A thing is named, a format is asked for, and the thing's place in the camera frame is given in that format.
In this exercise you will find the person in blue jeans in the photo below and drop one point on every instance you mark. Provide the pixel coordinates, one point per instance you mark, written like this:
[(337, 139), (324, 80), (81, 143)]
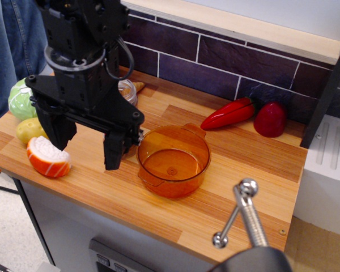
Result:
[(22, 44)]

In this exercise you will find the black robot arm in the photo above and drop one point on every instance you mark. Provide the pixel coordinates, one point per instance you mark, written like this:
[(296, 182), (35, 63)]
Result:
[(84, 38)]

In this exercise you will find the green toy cabbage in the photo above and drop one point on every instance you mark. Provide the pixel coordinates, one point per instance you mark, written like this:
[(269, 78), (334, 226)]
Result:
[(19, 103)]

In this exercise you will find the wooden upper shelf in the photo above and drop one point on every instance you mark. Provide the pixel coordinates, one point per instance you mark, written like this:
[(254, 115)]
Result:
[(273, 36)]

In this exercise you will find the toy croissant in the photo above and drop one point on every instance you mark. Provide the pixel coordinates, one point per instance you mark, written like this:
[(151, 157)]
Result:
[(139, 86)]

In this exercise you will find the red toy chili pepper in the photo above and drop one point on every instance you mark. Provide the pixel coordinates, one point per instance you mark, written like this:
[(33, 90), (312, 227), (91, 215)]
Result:
[(236, 111)]

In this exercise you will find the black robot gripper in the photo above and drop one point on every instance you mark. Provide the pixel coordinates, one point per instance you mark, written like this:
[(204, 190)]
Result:
[(85, 91)]

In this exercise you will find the grey oven control panel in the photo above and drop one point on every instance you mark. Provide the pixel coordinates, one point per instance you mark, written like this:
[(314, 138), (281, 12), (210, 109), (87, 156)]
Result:
[(104, 258)]

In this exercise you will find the metal clamp screw handle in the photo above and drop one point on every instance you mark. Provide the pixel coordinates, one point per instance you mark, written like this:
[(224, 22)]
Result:
[(261, 256)]

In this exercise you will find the dark red toy pepper half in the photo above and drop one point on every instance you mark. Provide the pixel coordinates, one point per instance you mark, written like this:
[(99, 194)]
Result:
[(271, 120)]

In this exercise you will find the orange transparent plastic pot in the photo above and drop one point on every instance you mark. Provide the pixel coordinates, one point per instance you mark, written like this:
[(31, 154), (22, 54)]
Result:
[(173, 160)]

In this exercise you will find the clear almond jar red label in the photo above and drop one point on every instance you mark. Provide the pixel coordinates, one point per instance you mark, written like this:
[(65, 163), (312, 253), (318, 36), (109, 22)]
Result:
[(128, 90)]

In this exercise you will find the yellow toy potato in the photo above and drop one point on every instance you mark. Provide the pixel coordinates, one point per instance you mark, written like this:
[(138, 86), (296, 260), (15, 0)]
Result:
[(29, 129)]

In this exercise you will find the orange white salmon sushi toy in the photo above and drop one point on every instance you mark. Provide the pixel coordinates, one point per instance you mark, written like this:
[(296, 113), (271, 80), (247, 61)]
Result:
[(47, 159)]

